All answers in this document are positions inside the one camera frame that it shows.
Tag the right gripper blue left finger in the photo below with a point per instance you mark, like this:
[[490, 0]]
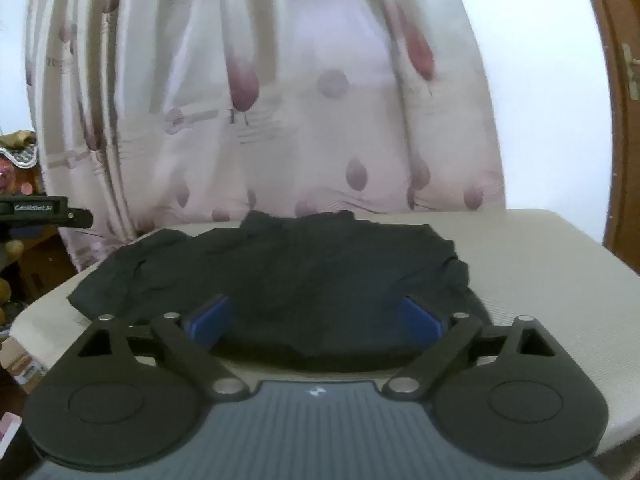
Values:
[[205, 325]]

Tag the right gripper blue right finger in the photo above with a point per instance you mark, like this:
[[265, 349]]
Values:
[[422, 326]]

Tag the black jacket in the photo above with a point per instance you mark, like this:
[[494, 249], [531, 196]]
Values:
[[322, 292]]

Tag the pink toy with hat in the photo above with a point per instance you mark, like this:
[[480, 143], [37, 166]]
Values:
[[20, 174]]

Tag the wooden cabinet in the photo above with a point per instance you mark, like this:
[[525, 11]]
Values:
[[33, 262]]

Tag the beige woven mattress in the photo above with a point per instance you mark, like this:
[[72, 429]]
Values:
[[521, 262]]

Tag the leaf patterned curtain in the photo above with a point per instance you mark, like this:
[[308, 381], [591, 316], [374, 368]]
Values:
[[154, 113]]

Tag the brown wooden door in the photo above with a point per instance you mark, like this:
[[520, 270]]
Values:
[[618, 22]]

